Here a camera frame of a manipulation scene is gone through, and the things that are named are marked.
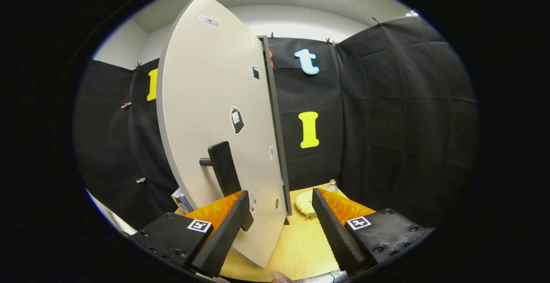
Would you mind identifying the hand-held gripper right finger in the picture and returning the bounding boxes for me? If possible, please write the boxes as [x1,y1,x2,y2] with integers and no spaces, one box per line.
[311,188,431,276]

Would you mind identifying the black backdrop cloth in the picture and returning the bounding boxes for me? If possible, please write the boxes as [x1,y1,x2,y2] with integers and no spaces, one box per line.
[73,15,480,232]

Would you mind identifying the beige shoe cabinet door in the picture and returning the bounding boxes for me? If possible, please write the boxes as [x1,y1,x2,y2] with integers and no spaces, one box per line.
[156,0,289,269]

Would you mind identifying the yellow pineapple plush toy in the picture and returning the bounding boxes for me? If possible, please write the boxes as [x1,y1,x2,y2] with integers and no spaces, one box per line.
[295,190,319,218]

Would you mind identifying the white book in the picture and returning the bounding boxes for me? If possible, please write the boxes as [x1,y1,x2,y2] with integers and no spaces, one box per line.
[171,187,195,215]

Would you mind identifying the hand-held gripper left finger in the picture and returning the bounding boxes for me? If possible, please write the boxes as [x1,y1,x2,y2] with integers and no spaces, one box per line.
[128,190,251,278]

